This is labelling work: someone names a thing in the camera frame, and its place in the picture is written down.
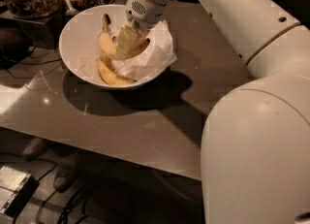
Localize white paper napkin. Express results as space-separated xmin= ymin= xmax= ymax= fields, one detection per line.
xmin=110 ymin=20 xmax=176 ymax=83

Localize white spoon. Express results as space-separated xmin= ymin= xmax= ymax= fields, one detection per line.
xmin=64 ymin=0 xmax=78 ymax=16

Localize black floor cables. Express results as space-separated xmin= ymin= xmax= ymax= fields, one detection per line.
xmin=13 ymin=163 xmax=98 ymax=224

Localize white ceramic bowl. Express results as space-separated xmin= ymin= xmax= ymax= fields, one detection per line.
xmin=59 ymin=5 xmax=169 ymax=90

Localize left grey sock foot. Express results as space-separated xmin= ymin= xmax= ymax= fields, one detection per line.
xmin=22 ymin=137 xmax=47 ymax=161

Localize grey sock foot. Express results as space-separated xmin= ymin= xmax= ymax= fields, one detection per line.
xmin=22 ymin=137 xmax=47 ymax=161
xmin=53 ymin=153 xmax=78 ymax=193

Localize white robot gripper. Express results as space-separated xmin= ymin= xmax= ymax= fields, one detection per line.
xmin=115 ymin=0 xmax=165 ymax=60

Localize yellow banana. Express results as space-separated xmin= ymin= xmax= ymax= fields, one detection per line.
xmin=98 ymin=14 xmax=150 ymax=60
xmin=97 ymin=55 xmax=136 ymax=86

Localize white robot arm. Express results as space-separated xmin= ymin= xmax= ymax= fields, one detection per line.
xmin=125 ymin=0 xmax=310 ymax=224

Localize right grey sock foot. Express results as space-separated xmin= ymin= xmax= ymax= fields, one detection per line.
xmin=53 ymin=153 xmax=78 ymax=193

